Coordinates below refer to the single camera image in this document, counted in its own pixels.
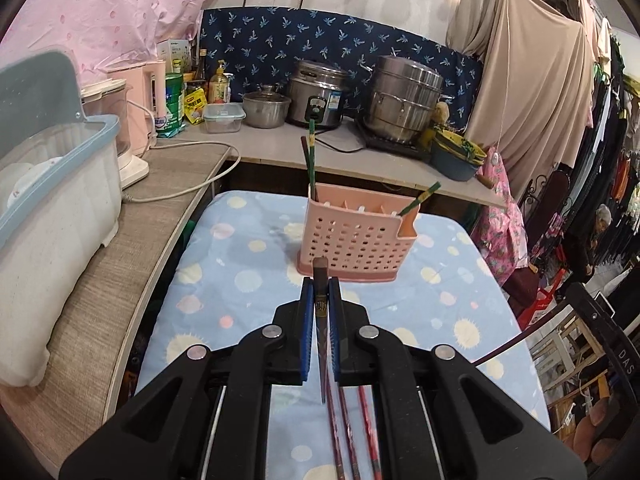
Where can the brown chopstick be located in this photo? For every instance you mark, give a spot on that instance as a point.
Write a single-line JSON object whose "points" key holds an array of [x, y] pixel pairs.
{"points": [[321, 310]]}

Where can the hanging clothes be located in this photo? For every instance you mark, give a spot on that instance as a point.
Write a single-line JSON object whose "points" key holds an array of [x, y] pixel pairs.
{"points": [[615, 135]]}

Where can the white electric appliance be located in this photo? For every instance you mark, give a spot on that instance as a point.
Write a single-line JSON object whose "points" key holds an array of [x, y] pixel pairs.
{"points": [[132, 170]]}

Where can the black metal chair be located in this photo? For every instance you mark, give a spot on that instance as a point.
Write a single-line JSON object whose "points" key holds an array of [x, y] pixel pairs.
{"points": [[550, 210]]}

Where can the white dish box grey lid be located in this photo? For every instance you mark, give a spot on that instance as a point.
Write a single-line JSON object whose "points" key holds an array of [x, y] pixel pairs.
{"points": [[55, 270]]}

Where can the pink dotted cloth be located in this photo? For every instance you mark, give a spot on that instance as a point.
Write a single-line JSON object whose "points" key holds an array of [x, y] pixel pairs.
{"points": [[100, 10]]}

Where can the navy printed cloth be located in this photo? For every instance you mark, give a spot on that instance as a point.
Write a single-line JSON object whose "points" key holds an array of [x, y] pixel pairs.
{"points": [[280, 35]]}

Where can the green chopstick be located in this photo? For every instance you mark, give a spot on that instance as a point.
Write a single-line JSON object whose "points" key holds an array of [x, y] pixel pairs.
{"points": [[420, 199], [312, 160]]}

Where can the green tin can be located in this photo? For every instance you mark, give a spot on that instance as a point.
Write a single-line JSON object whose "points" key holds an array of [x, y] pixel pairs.
{"points": [[170, 110]]}

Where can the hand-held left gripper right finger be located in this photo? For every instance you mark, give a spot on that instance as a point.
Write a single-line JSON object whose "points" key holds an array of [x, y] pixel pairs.
{"points": [[336, 330]]}

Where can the wooden stool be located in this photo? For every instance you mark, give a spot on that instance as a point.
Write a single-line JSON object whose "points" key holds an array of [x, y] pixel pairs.
{"points": [[560, 355]]}

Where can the yellow snack packet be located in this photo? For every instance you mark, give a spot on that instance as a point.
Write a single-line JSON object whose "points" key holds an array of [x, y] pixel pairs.
{"points": [[194, 109]]}

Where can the blue plastic basin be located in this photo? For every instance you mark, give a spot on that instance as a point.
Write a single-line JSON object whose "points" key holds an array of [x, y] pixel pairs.
{"points": [[455, 162]]}

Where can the wood grain counter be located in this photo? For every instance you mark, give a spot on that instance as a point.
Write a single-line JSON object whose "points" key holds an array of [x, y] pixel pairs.
{"points": [[90, 285]]}

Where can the dark glass bottle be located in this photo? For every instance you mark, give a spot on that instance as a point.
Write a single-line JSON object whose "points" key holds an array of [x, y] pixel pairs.
{"points": [[202, 65]]}

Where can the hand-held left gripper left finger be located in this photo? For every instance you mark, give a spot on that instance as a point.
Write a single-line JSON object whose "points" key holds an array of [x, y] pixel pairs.
{"points": [[305, 330]]}

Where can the steel rice cooker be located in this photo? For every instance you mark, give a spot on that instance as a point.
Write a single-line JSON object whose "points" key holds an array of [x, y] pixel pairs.
{"points": [[317, 95]]}

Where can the black induction cooker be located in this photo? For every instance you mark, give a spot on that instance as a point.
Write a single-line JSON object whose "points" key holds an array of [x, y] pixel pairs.
{"points": [[390, 147]]}

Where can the beige curtain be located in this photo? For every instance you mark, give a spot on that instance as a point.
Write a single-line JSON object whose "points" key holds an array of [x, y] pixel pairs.
{"points": [[530, 85]]}

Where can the blue dotted tablecloth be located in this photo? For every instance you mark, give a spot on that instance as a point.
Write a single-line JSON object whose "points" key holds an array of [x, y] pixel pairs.
{"points": [[235, 270]]}

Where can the red bag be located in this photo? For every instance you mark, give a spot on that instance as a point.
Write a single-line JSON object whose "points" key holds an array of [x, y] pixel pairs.
{"points": [[542, 300]]}

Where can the pink electric kettle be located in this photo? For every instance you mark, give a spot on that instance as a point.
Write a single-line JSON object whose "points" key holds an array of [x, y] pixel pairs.
{"points": [[150, 90]]}

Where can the tall steel steamer pot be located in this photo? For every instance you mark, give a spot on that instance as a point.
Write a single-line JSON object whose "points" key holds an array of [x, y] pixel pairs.
{"points": [[405, 100]]}

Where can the small steel pot with lid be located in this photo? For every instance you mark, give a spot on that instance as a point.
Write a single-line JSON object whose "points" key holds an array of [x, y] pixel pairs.
{"points": [[266, 110]]}

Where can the dark red chopstick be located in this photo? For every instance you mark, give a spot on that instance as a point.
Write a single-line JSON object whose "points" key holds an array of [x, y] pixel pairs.
{"points": [[336, 445], [306, 160], [350, 440]]}

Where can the white carton box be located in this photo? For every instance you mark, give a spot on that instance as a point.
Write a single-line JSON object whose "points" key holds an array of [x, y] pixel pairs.
{"points": [[175, 55]]}

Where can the clear food container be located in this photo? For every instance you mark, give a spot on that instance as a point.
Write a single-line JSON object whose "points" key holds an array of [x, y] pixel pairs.
{"points": [[223, 119]]}

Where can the pink floral garment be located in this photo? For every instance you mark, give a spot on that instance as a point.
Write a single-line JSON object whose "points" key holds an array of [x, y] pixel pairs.
{"points": [[500, 220]]}

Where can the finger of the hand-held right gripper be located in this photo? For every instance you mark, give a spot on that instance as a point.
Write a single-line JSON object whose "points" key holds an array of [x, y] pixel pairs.
{"points": [[590, 310]]}

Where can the pink perforated utensil holder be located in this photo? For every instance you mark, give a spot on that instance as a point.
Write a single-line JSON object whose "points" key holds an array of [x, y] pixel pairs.
{"points": [[350, 245]]}

